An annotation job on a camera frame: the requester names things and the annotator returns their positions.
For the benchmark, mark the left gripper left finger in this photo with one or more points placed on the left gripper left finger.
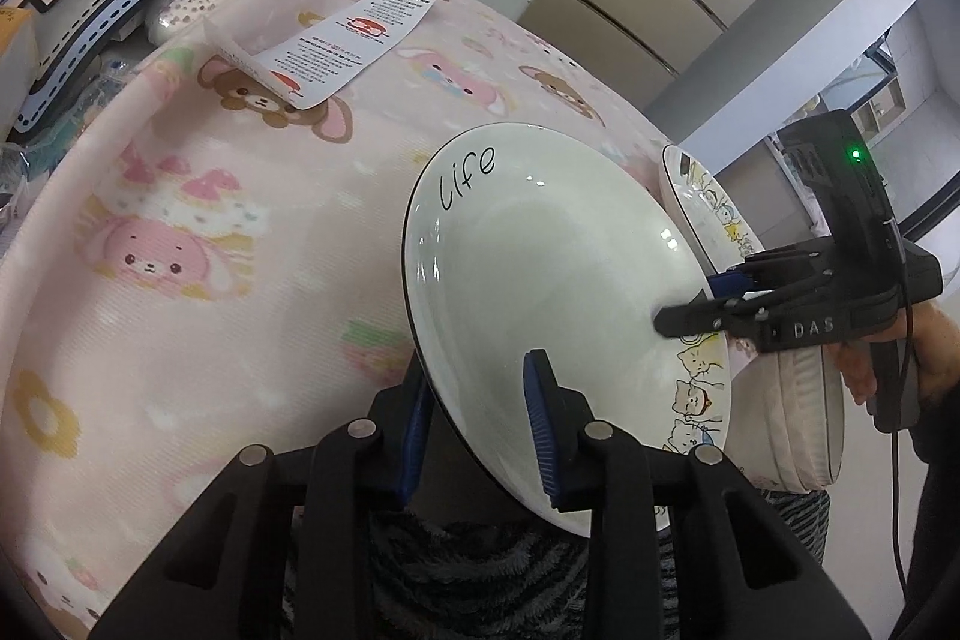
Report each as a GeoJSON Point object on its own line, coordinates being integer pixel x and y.
{"type": "Point", "coordinates": [221, 570]}

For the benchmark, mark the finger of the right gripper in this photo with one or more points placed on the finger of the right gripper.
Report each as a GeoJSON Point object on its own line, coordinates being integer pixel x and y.
{"type": "Point", "coordinates": [778, 275]}
{"type": "Point", "coordinates": [739, 318]}

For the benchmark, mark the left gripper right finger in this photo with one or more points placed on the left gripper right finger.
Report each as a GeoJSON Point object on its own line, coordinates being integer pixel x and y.
{"type": "Point", "coordinates": [741, 573]}

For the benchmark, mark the white plate with cartoon print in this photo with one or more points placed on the white plate with cartoon print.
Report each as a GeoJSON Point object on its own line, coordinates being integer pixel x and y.
{"type": "Point", "coordinates": [706, 216]}

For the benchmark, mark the pink strawberry ceramic bowl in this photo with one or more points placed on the pink strawberry ceramic bowl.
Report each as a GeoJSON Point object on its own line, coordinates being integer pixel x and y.
{"type": "Point", "coordinates": [786, 431]}

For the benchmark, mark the white plate with life text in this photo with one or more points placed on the white plate with life text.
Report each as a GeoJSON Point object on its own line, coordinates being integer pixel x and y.
{"type": "Point", "coordinates": [520, 238]}

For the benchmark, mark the person's right hand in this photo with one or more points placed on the person's right hand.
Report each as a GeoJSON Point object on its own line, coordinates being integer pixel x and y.
{"type": "Point", "coordinates": [927, 338]}

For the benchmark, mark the pink cartoon tablecloth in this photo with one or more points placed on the pink cartoon tablecloth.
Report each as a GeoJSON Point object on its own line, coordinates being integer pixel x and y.
{"type": "Point", "coordinates": [209, 267]}

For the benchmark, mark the white red paper leaflet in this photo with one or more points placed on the white red paper leaflet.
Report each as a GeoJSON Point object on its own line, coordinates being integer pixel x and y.
{"type": "Point", "coordinates": [320, 60]}

